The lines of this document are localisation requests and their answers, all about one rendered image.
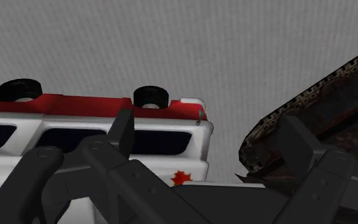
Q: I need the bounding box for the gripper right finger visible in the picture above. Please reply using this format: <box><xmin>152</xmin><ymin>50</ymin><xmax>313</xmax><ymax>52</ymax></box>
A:
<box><xmin>272</xmin><ymin>115</ymin><xmax>358</xmax><ymax>224</ymax></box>

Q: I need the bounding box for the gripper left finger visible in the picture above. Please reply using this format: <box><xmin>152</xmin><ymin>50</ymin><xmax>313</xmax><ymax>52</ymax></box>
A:
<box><xmin>0</xmin><ymin>108</ymin><xmax>212</xmax><ymax>224</ymax></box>

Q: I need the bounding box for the white and red toy truck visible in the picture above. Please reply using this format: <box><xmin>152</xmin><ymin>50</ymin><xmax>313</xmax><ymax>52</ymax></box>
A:
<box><xmin>0</xmin><ymin>78</ymin><xmax>214</xmax><ymax>224</ymax></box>

